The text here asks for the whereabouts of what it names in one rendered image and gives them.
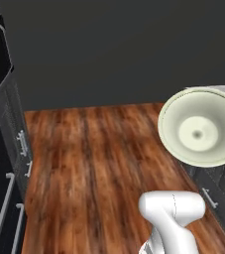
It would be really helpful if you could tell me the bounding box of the dark cabinet door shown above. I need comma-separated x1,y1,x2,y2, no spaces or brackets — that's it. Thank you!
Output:
0,65,35,201

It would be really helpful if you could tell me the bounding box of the pale green bowl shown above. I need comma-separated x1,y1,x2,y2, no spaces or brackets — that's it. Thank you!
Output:
157,86,225,169

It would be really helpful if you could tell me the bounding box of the silver island cabinet handle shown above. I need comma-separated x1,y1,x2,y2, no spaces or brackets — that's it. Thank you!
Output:
201,187,219,209

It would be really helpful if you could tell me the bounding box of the short silver door handle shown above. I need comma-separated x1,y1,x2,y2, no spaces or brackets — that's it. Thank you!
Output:
16,129,30,158
24,160,34,179

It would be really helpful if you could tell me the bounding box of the long silver bar handle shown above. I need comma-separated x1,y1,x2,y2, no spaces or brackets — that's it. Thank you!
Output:
10,202,26,254
0,172,16,254

